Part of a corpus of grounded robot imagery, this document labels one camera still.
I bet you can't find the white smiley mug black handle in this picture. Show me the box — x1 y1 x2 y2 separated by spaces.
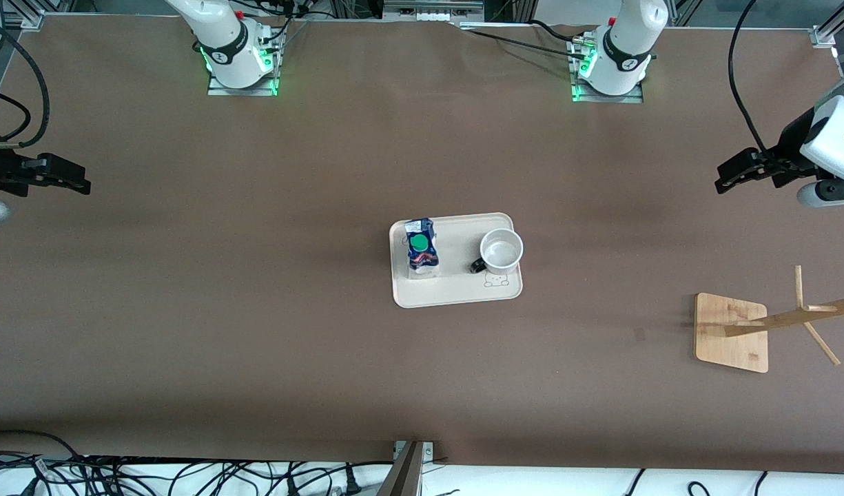
471 228 524 275

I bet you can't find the blue milk carton green cap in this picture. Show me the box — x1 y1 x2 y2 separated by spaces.
404 218 441 280

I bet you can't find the cream rabbit print tray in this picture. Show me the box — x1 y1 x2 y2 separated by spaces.
389 212 524 309

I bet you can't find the wooden mug stand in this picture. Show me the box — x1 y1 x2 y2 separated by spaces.
694 265 844 374

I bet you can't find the white power strip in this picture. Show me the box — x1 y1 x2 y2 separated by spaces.
383 0 486 22

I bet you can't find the grey metal bar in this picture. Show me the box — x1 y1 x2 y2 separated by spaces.
376 441 424 496

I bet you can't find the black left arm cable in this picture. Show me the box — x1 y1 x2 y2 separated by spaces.
728 0 768 154

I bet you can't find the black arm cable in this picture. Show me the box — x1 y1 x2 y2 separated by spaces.
0 12 51 149
728 0 768 154

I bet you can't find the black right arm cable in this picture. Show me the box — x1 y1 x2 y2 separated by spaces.
0 12 51 149

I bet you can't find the aluminium frame profile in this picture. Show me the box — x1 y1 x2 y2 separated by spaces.
810 0 844 50
0 10 45 32

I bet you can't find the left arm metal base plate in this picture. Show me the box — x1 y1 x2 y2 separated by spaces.
570 38 645 105

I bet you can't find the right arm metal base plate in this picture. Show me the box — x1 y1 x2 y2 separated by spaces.
207 34 280 97

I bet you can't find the black cable on table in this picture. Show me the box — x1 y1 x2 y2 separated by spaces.
459 19 596 63

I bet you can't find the thick black looping cable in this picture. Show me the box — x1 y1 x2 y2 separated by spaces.
0 430 86 464

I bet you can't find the black cable with plug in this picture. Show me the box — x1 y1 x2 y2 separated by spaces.
284 462 365 496

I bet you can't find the metal corner bracket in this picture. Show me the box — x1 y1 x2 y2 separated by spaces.
393 440 435 476

